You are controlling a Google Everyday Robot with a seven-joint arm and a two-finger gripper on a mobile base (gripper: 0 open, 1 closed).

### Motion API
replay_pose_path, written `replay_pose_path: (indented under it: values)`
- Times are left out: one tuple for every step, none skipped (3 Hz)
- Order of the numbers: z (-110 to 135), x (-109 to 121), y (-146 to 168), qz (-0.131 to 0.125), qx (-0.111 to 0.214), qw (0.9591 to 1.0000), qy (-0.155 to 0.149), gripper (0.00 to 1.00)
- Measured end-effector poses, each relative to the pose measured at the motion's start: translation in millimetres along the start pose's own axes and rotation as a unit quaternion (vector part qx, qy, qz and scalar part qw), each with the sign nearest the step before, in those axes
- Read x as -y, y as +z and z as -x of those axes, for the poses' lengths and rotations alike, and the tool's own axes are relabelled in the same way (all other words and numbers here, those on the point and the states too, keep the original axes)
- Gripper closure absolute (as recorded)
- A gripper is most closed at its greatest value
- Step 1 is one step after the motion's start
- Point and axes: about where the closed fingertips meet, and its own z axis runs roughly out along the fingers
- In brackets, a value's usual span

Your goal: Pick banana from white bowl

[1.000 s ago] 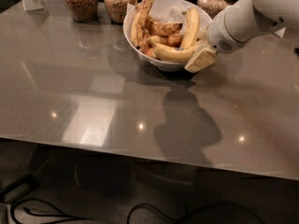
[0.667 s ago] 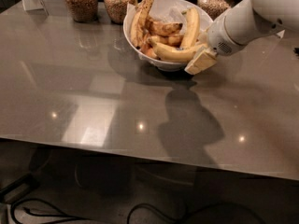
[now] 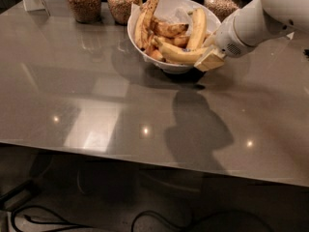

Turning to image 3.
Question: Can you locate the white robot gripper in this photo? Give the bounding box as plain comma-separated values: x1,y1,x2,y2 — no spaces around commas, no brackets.
194,10,255,72

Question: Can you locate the yellow banana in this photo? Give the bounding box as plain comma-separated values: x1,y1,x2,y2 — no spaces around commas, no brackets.
186,8,207,49
154,37,207,65
150,35,189,48

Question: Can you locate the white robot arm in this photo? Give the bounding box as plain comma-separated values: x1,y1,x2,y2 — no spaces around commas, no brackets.
194,0,309,72

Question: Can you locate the upright yellow banana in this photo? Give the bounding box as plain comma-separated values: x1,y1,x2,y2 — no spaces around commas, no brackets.
186,8,207,49

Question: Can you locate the white paper in bowl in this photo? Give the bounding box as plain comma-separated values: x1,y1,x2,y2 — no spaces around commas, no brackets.
128,5,191,25

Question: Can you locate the brown bruised middle banana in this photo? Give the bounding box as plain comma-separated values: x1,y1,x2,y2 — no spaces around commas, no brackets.
151,17,189,38

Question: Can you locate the spotted tall left banana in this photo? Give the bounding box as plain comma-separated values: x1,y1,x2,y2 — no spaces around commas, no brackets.
134,0,159,49

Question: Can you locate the right glass grain jar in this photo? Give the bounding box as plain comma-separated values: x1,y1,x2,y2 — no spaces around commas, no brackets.
204,0,242,21

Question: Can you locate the glass grain jar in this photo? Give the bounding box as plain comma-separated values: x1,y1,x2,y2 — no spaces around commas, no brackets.
66,0,101,23
107,0,142,25
204,0,242,21

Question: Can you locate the white stand top right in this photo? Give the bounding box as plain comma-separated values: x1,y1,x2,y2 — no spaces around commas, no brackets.
287,32,295,40

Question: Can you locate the left glass grain jar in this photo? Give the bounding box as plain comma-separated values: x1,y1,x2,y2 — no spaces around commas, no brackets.
66,0,101,23

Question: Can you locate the black floor cable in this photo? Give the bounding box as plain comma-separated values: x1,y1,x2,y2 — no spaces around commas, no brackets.
10,204,278,232

